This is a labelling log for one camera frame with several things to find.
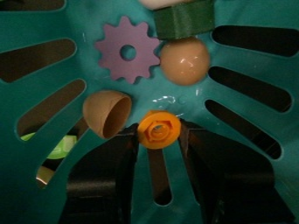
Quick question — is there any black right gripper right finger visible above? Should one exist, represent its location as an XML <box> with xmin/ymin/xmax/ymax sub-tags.
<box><xmin>178</xmin><ymin>118</ymin><xmax>296</xmax><ymax>224</ymax></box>

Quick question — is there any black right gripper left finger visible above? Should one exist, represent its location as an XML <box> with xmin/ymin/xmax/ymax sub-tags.
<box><xmin>62</xmin><ymin>122</ymin><xmax>140</xmax><ymax>224</ymax></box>

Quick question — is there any yellow plastic toy nut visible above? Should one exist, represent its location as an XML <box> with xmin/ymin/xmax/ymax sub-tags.
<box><xmin>136</xmin><ymin>109</ymin><xmax>183</xmax><ymax>151</ymax></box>

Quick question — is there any lime green toy piece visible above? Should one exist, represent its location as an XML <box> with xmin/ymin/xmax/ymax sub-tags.
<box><xmin>20</xmin><ymin>131</ymin><xmax>80</xmax><ymax>160</ymax></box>

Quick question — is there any brown toy egg half shell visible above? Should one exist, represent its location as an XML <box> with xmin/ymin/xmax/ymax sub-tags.
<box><xmin>82</xmin><ymin>89</ymin><xmax>134</xmax><ymax>140</ymax></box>

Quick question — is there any tan round toy piece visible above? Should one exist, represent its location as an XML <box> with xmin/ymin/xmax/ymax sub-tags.
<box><xmin>35</xmin><ymin>165</ymin><xmax>56</xmax><ymax>186</ymax></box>

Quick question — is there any teal slotted plastic basket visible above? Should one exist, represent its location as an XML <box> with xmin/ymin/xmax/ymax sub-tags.
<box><xmin>0</xmin><ymin>0</ymin><xmax>299</xmax><ymax>224</ymax></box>

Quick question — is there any brown toy egg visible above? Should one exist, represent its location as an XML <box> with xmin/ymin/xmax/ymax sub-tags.
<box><xmin>159</xmin><ymin>36</ymin><xmax>211</xmax><ymax>87</ymax></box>

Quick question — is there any purple toy gear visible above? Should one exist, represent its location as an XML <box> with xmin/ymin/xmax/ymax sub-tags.
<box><xmin>94</xmin><ymin>16</ymin><xmax>163</xmax><ymax>85</ymax></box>

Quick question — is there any dark green hexagonal toy block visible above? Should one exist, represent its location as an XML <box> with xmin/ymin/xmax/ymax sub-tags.
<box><xmin>152</xmin><ymin>0</ymin><xmax>216</xmax><ymax>41</ymax></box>

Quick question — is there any white toy egg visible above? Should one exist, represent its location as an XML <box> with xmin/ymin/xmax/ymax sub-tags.
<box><xmin>138</xmin><ymin>0</ymin><xmax>196</xmax><ymax>11</ymax></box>

